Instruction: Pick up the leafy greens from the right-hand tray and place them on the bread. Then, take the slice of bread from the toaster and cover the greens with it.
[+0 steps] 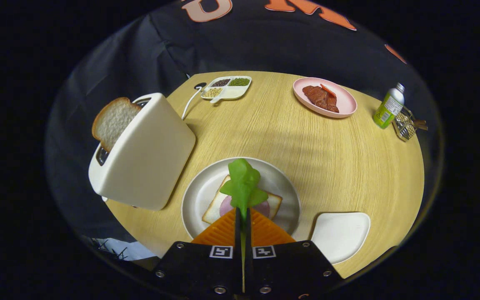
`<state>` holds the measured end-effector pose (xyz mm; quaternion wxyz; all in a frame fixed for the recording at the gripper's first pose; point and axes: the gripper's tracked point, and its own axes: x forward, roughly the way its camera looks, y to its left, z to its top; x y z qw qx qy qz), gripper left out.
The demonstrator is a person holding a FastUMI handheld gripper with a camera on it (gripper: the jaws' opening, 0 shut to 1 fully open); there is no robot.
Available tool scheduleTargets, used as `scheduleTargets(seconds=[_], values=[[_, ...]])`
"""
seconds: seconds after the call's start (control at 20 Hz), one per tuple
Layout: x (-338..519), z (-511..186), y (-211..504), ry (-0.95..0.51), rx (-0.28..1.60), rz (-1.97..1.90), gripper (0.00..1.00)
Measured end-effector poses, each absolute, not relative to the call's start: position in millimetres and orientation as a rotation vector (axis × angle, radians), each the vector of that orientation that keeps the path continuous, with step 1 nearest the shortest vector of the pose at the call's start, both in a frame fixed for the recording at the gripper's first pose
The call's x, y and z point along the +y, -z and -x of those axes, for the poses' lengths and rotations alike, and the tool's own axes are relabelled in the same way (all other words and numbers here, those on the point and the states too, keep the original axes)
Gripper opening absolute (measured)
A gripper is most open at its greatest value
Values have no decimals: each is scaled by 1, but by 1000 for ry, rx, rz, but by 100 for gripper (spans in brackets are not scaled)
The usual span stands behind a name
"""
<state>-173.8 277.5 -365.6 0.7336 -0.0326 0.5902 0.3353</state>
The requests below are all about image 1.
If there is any white bread slice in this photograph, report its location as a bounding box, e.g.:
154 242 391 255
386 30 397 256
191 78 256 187
202 175 283 225

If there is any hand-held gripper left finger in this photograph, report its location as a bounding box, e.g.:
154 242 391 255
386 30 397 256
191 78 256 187
150 208 242 295

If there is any round white plate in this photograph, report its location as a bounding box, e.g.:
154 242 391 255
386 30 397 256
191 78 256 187
181 157 302 241

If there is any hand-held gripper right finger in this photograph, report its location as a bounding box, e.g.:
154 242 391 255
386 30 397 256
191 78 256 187
245 207 344 296

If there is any white squarish dish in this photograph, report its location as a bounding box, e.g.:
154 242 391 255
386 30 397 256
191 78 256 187
310 212 371 265

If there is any white divided bean tray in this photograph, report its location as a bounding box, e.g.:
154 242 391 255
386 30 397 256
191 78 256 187
200 76 252 104

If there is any white toaster cable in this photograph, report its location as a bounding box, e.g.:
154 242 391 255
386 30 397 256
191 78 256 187
181 86 202 120

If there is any green label bottle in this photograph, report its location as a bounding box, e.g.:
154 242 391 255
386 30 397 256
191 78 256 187
372 82 405 130

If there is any brown cooked meat piece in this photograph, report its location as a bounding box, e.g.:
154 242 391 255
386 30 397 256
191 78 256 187
302 85 340 113

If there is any green lettuce leaf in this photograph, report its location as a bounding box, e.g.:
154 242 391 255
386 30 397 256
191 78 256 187
219 158 269 292

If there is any cream white toaster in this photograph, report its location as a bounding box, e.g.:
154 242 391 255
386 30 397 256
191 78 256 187
88 92 196 211

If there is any toasted bread slice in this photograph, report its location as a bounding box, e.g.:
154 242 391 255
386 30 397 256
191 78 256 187
92 97 143 153

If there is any pink plate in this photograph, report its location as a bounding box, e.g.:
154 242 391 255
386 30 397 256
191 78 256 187
293 77 358 119

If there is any small wire basket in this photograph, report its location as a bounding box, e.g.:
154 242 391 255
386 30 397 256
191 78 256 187
393 106 429 142

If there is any pink ham slice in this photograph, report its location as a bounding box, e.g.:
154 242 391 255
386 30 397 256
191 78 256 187
219 195 270 219

